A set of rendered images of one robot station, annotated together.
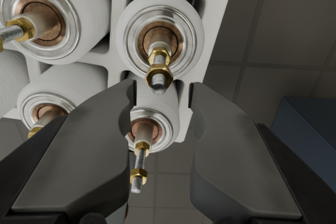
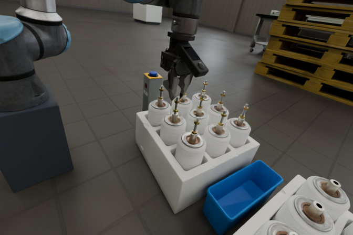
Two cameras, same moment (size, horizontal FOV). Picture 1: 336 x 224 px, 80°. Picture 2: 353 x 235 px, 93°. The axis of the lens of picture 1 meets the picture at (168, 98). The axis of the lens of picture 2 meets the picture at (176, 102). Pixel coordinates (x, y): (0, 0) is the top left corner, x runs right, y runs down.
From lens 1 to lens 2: 0.50 m
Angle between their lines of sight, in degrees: 44
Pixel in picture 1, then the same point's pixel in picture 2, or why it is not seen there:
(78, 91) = (181, 107)
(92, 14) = (190, 120)
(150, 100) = (164, 111)
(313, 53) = (72, 196)
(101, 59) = not seen: hidden behind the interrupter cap
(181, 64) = (166, 118)
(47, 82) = (189, 106)
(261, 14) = (122, 191)
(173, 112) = (156, 110)
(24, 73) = not seen: hidden behind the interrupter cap
